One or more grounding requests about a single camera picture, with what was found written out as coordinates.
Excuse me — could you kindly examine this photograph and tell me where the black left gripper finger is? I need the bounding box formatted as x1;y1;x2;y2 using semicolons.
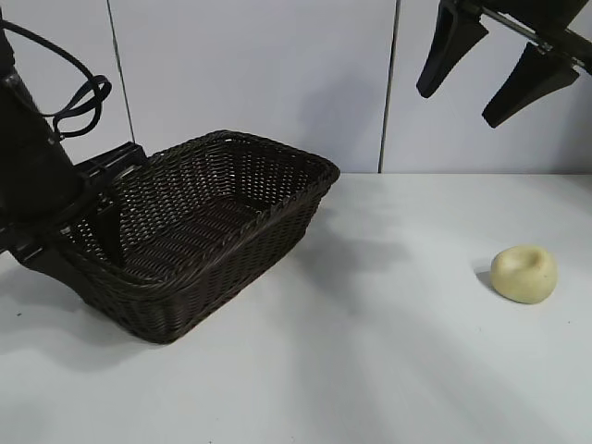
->
94;201;127;270
18;243;93;305

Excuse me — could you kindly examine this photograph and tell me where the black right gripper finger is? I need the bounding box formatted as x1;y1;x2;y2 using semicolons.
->
415;2;490;98
482;41;580;130

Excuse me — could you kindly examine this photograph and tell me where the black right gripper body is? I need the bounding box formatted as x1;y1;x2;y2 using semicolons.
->
442;0;592;76

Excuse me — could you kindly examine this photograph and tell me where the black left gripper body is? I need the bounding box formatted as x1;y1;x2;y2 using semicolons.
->
0;142;150;268

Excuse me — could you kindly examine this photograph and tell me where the pale yellow fruit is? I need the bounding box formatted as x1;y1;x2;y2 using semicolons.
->
489;244;559;305

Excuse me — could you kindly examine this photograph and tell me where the dark brown woven basket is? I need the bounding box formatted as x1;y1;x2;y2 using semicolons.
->
62;129;342;346

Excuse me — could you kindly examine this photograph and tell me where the black looped cable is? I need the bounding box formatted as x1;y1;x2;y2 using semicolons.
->
0;18;114;140

